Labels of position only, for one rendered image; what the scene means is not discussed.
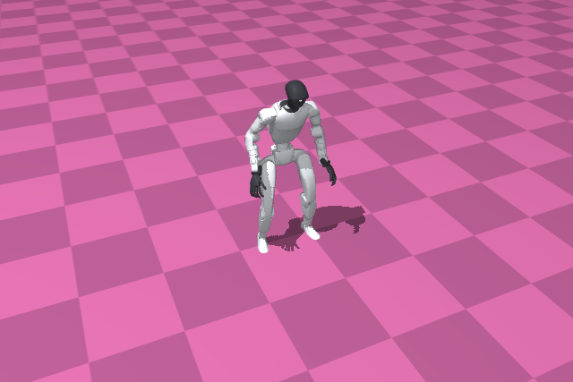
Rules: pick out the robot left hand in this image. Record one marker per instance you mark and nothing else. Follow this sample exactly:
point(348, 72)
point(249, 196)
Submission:
point(330, 169)

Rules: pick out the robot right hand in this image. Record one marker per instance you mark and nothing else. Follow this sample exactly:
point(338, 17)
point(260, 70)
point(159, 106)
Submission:
point(256, 183)

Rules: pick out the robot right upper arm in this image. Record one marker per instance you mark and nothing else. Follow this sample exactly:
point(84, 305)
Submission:
point(265, 116)

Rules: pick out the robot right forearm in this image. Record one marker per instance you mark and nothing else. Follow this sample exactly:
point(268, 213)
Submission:
point(252, 149)

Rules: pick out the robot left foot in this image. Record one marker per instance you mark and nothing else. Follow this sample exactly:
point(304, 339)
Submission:
point(311, 231)

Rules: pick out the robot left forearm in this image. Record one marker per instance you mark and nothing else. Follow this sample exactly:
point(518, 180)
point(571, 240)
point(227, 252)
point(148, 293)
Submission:
point(321, 146)

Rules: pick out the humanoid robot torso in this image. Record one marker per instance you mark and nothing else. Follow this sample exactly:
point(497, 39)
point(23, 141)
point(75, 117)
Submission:
point(284, 129)

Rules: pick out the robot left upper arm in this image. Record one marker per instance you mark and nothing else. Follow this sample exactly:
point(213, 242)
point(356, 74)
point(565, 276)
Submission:
point(315, 118)

